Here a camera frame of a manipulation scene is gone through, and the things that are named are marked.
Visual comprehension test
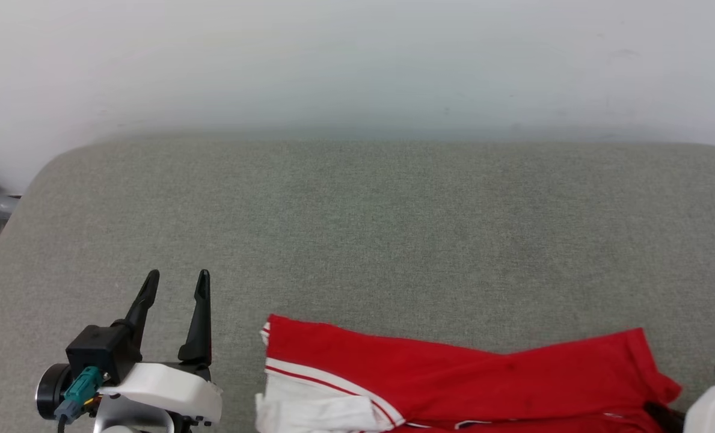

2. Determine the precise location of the teal cable connector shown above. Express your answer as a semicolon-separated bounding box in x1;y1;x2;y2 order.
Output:
54;367;104;422

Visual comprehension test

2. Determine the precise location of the red and white jersey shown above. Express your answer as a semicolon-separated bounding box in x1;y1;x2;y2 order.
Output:
255;314;684;433

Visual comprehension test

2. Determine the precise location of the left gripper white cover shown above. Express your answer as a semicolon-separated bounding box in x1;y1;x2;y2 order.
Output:
100;269;223;425

